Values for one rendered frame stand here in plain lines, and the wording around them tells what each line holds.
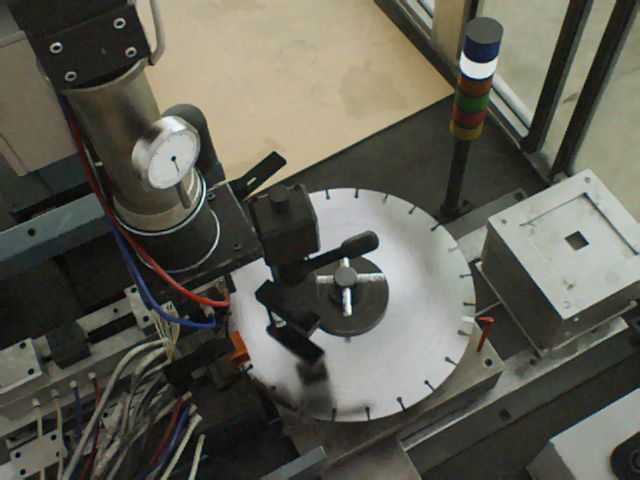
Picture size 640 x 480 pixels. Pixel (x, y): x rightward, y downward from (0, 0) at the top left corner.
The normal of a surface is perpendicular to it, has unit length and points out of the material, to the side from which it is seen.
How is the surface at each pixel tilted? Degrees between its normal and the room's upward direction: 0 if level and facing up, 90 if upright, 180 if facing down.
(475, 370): 0
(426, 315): 0
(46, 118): 90
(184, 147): 90
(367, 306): 5
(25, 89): 90
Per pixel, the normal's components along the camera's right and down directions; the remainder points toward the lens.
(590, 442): -0.05, -0.50
